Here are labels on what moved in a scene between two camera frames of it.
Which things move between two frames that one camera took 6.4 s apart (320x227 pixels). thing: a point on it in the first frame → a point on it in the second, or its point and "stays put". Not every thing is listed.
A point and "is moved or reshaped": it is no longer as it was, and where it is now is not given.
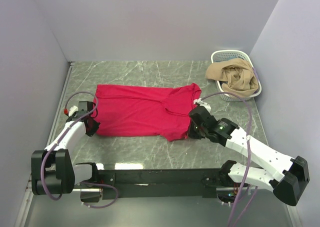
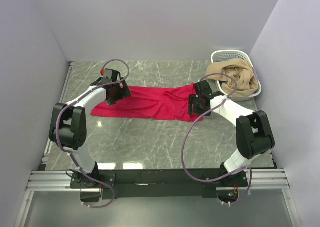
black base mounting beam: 162,184 stays put
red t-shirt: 134,110 is moved or reshaped
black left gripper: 94,129 → 124,92
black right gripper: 191,134 → 193,99
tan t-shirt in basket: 239,77 stays put
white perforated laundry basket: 222,55 stays put
